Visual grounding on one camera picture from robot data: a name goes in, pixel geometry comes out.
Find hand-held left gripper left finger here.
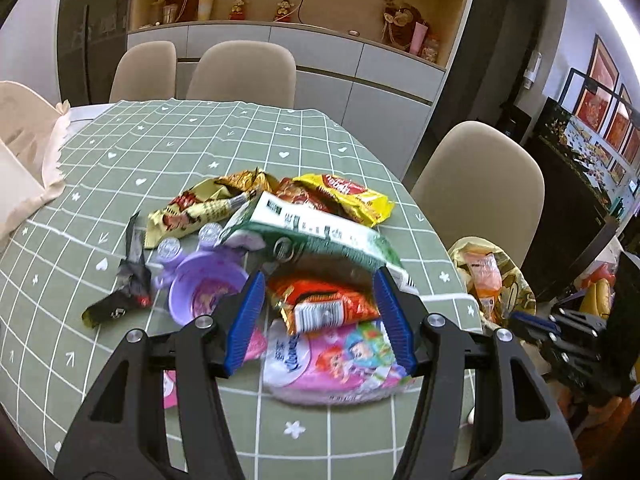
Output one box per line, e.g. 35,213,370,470
54,271,267,480

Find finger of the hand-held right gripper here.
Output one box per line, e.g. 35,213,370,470
530,340,603,396
509,306,608,348

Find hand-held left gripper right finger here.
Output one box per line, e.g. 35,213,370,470
372,267,583,480

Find orange snack packet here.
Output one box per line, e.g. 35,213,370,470
267,272,382,337

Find green white snack packet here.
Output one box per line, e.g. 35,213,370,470
218,191,418,293

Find pale orange plastic packet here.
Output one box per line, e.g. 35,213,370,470
462,251,503,307

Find pink tissue packet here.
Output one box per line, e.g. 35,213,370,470
262,317,418,406

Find black crumpled wrapper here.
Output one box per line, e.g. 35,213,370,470
81,212,153,328

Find beige red long wrapper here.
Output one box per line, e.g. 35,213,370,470
145,178,251,250

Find red-brown snack wrapper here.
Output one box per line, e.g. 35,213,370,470
274,177,341,216

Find yellow snack packet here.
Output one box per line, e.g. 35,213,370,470
292,173,396,228

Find gold foil wrapper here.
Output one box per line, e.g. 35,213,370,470
215,167,281,201

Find black decorated cabinet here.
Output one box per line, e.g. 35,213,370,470
520,97,640,303

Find beige dining chair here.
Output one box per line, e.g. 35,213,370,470
109,41,177,103
186,41,297,109
410,121,546,271

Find green checkered tablecloth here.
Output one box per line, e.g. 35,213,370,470
0,97,483,471

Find beige ruffled cloth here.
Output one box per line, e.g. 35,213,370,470
40,100,72,206

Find wooden shelf cabinet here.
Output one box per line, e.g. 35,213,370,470
125,0,483,181

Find clear snack jar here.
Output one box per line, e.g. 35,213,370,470
419,35,442,65

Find pink gift box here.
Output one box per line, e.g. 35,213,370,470
409,22,431,57

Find dark glass cabinet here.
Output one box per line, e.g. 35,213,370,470
57,0,137,106

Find white wall dispenser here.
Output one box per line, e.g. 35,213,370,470
523,52,544,90

